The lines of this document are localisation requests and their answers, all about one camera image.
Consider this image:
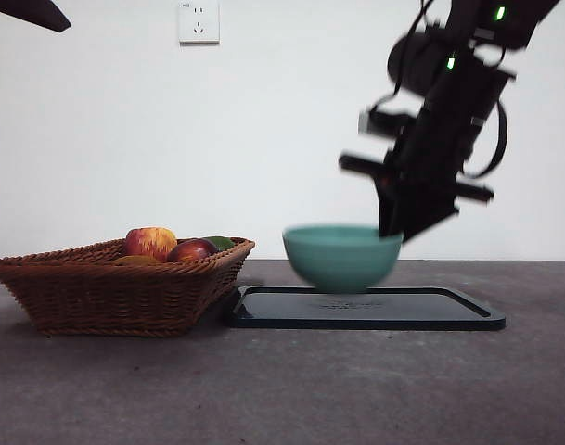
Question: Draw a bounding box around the white wall socket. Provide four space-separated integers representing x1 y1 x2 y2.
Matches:
178 1 221 46

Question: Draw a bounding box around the pale grey camera box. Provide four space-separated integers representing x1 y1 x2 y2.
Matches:
357 107 416 139

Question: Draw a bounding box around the brown kiwi fruit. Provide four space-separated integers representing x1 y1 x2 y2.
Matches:
112 254 162 267

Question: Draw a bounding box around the black cable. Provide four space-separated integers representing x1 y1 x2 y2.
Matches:
369 0 434 121
462 99 509 180

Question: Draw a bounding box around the teal green bowl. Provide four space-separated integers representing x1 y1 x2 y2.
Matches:
281 224 404 296

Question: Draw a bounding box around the dark red plum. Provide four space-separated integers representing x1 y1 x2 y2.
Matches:
166 238 219 264

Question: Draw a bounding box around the brown wicker basket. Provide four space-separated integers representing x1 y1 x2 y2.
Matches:
0 237 256 338

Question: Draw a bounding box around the green avocado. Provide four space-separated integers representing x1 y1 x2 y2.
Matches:
202 235 236 253

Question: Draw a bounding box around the red yellow apple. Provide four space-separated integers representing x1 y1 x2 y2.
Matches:
123 226 178 263

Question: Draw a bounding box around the dark green rectangular tray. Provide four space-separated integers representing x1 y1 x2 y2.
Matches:
224 286 507 331

